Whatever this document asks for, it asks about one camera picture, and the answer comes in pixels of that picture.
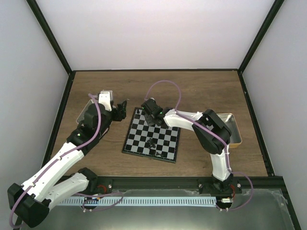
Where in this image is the light blue slotted cable duct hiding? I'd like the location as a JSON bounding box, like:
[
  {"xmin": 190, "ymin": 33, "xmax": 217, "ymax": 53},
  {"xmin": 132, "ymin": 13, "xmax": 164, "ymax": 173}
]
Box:
[{"xmin": 59, "ymin": 196, "xmax": 216, "ymax": 207}]

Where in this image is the yellow metal tin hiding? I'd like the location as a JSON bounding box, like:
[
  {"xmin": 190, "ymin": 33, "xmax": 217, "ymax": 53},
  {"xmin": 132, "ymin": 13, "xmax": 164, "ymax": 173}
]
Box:
[{"xmin": 217, "ymin": 113, "xmax": 242, "ymax": 149}]

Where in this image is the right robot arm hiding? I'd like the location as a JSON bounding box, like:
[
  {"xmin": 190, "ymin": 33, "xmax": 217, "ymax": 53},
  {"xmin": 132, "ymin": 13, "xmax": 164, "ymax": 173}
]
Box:
[{"xmin": 141, "ymin": 98, "xmax": 233, "ymax": 193}]

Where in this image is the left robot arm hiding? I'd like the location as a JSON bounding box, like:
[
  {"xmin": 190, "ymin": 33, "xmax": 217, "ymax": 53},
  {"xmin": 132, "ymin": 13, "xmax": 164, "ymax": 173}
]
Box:
[{"xmin": 7, "ymin": 99, "xmax": 127, "ymax": 228}]

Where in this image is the black enclosure frame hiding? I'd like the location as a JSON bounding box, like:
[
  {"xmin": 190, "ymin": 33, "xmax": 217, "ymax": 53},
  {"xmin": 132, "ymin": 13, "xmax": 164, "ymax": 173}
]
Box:
[{"xmin": 27, "ymin": 0, "xmax": 301, "ymax": 230}]

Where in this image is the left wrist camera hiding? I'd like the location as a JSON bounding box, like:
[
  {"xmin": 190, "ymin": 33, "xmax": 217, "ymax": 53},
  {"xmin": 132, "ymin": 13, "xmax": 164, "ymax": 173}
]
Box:
[{"xmin": 98, "ymin": 91, "xmax": 113, "ymax": 112}]

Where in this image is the pile of black chess pieces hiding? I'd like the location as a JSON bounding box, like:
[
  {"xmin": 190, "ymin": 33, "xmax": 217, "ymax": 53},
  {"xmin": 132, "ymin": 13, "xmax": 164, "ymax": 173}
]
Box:
[{"xmin": 145, "ymin": 138, "xmax": 168, "ymax": 158}]

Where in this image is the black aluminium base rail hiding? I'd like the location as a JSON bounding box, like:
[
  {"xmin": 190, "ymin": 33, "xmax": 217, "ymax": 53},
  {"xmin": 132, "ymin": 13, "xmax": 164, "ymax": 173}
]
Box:
[{"xmin": 97, "ymin": 176, "xmax": 286, "ymax": 195}]

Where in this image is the pink metal tin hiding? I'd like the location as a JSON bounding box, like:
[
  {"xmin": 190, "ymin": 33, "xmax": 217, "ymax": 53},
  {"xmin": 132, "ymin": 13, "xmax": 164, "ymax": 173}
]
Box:
[{"xmin": 76, "ymin": 99, "xmax": 94, "ymax": 124}]

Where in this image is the black white chess board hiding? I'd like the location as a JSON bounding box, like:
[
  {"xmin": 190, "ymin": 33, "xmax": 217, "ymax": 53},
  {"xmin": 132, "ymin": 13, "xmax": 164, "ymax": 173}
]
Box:
[{"xmin": 122, "ymin": 107, "xmax": 180, "ymax": 163}]

